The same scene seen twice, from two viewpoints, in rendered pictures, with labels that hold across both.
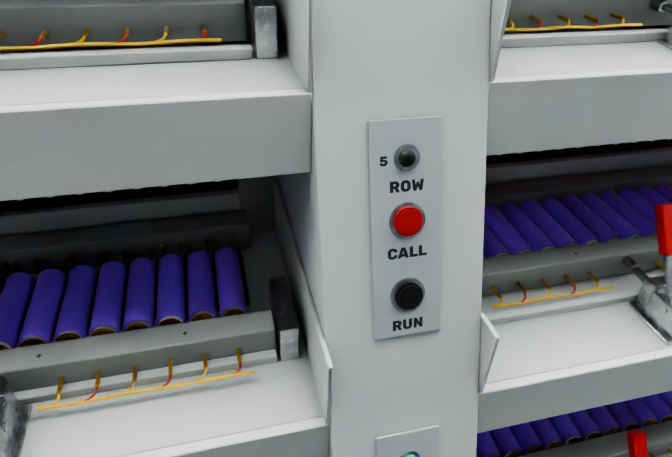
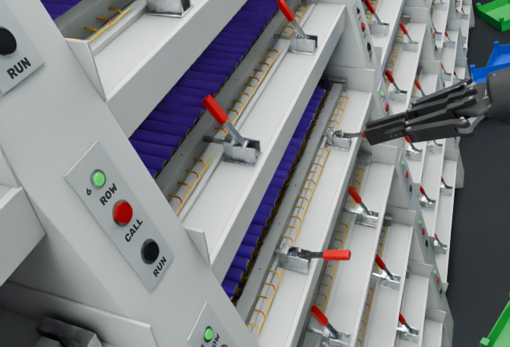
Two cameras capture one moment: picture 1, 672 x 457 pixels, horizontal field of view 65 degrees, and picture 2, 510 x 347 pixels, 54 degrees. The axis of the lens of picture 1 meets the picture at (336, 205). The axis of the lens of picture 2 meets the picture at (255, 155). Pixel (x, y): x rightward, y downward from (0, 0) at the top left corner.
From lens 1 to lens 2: 0.86 m
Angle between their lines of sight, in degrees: 41
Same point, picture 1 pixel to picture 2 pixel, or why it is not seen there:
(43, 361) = (324, 123)
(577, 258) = not seen: hidden behind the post
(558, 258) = not seen: hidden behind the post
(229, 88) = (335, 12)
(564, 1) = not seen: outside the picture
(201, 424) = (357, 111)
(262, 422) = (364, 101)
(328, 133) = (350, 12)
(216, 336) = (338, 93)
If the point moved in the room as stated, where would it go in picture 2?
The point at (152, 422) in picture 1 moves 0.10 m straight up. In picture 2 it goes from (351, 118) to (335, 72)
